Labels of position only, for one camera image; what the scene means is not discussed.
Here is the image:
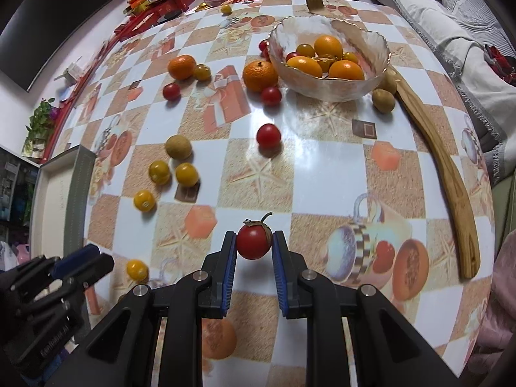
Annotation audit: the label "red cherry tomato with stem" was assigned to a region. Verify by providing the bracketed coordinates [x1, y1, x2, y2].
[236, 212, 273, 260]

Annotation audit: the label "brown longan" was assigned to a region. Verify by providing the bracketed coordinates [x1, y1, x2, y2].
[372, 88, 395, 114]
[164, 134, 193, 161]
[378, 67, 398, 95]

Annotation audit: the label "white tray box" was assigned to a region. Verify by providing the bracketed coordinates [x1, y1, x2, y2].
[29, 145, 95, 258]

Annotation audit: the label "brown longan on table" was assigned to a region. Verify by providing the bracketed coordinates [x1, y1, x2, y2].
[164, 134, 193, 161]

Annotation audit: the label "green potted plant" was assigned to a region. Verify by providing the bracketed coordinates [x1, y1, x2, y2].
[22, 98, 59, 159]

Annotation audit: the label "wooden spatula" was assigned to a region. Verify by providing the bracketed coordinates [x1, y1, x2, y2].
[323, 18, 481, 280]

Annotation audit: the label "olive yellow cherry tomato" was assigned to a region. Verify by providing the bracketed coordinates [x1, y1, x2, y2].
[193, 64, 212, 82]

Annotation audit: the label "orange mandarin by bowl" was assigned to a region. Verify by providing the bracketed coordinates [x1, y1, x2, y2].
[242, 60, 279, 93]

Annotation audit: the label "orange mandarin far left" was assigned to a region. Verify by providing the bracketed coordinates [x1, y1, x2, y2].
[167, 55, 197, 80]

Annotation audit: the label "orange in bowl left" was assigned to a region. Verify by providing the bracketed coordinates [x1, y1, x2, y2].
[287, 56, 323, 78]

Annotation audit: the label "orange in bowl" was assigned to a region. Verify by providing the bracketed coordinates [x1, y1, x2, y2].
[313, 35, 344, 59]
[328, 60, 365, 80]
[287, 56, 323, 78]

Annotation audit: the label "orange in bowl right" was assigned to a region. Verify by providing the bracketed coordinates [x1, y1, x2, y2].
[328, 60, 365, 80]

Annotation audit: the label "glass fruit bowl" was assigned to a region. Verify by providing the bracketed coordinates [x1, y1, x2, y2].
[268, 15, 380, 102]

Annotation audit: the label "brown longan behind bowl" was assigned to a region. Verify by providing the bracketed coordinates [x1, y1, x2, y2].
[378, 67, 398, 95]

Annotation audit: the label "red tomato behind bowl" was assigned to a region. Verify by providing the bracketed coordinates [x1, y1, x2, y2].
[259, 39, 269, 59]

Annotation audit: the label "orange in bowl top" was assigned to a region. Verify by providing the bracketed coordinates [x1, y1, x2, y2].
[313, 35, 344, 59]

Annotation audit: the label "black television screen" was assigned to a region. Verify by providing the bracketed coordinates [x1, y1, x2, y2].
[1, 0, 112, 91]

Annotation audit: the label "small yellow fruit far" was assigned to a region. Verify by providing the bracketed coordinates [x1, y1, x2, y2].
[220, 5, 232, 15]

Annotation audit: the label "red gift boxes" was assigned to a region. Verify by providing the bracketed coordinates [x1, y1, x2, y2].
[114, 0, 195, 41]

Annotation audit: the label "grey sofa with blanket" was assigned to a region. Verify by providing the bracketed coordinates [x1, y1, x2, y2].
[377, 0, 515, 185]

